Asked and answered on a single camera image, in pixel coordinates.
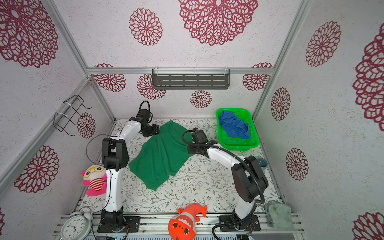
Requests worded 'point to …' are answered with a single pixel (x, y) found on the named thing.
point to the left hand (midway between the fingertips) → (155, 134)
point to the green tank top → (164, 152)
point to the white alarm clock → (77, 227)
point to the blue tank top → (233, 125)
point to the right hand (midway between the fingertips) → (189, 146)
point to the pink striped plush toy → (95, 177)
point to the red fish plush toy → (182, 226)
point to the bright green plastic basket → (234, 143)
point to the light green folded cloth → (279, 215)
